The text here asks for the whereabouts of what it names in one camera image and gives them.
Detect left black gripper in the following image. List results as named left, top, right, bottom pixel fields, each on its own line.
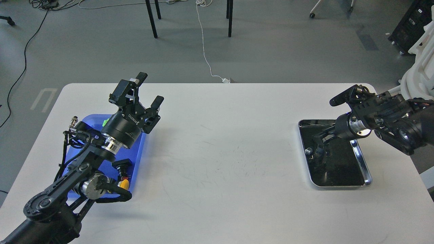
left=101, top=72, right=164, bottom=149

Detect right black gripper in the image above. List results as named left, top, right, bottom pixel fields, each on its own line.
left=312, top=113, right=361, bottom=160

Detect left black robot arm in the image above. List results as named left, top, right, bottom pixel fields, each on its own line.
left=1, top=72, right=164, bottom=244

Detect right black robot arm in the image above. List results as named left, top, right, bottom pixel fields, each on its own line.
left=313, top=85, right=434, bottom=156

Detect silver metal tray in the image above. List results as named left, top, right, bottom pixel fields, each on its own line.
left=298, top=119, right=372, bottom=190

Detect white office chair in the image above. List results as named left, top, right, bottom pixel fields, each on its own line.
left=389, top=21, right=434, bottom=100

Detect white chair caster leg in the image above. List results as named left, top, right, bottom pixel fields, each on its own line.
left=309, top=0, right=359, bottom=19

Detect black table legs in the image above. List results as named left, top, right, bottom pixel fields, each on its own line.
left=145, top=0, right=234, bottom=39

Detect black equipment case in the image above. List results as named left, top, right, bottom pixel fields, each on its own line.
left=388, top=0, right=434, bottom=55

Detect black push button switch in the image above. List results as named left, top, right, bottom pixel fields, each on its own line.
left=112, top=159, right=132, bottom=178

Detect yellow push button switch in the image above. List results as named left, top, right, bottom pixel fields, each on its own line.
left=117, top=179, right=130, bottom=190

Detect white cable on floor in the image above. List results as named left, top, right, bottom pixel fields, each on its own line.
left=195, top=0, right=231, bottom=83

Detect black cable on floor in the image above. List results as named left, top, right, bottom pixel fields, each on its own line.
left=0, top=0, right=78, bottom=128

